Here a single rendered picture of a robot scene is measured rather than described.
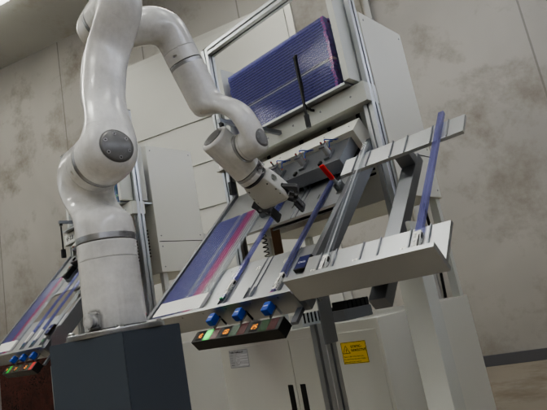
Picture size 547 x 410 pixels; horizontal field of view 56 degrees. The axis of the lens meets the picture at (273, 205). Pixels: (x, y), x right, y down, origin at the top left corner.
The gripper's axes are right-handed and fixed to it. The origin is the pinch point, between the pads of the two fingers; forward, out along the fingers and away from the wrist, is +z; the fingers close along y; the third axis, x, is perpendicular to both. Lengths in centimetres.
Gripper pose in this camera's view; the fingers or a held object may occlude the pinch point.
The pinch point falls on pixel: (289, 211)
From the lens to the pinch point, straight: 146.3
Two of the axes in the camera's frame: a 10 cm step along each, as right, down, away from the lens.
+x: -2.2, 7.1, -6.7
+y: -7.3, 3.3, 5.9
